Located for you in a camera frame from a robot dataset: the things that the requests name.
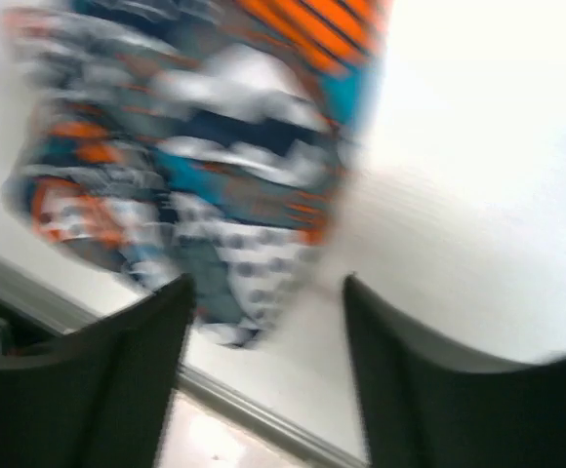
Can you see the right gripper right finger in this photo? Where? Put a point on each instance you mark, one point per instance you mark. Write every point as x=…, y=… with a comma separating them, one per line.
x=426, y=400

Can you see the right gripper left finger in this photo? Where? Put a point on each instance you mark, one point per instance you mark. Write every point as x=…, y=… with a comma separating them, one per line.
x=97, y=397

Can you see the colourful patterned shorts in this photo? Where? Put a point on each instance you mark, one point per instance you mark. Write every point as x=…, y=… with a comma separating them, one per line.
x=208, y=138

